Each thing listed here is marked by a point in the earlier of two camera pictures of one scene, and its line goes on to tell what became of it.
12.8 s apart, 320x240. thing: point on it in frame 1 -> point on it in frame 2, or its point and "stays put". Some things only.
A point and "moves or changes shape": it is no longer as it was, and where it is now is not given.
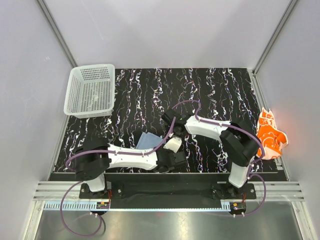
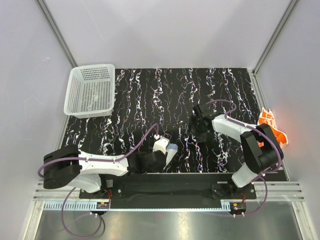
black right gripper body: [168, 127] -> [197, 130]
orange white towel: [271, 138] stays put
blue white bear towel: [148, 140] moves or changes shape
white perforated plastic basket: [90, 91] stays put
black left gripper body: [168, 151] -> [158, 170]
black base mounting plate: [168, 190] stays put
